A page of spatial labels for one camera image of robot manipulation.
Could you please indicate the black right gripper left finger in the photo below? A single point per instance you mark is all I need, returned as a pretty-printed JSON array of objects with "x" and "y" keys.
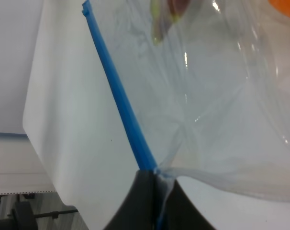
[{"x": 138, "y": 210}]

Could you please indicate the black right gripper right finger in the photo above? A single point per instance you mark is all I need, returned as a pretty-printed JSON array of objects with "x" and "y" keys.
[{"x": 181, "y": 214}]

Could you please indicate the clear zip bag blue zipper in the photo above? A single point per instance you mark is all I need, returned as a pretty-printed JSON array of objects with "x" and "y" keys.
[{"x": 211, "y": 102}]

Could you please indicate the black equipment under table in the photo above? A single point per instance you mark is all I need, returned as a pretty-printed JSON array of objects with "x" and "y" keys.
[{"x": 38, "y": 211}]

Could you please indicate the purple eggplant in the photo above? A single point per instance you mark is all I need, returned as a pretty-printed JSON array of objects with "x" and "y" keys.
[{"x": 164, "y": 14}]

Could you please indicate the orange fruit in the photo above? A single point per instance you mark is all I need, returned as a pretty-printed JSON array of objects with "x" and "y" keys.
[{"x": 282, "y": 6}]

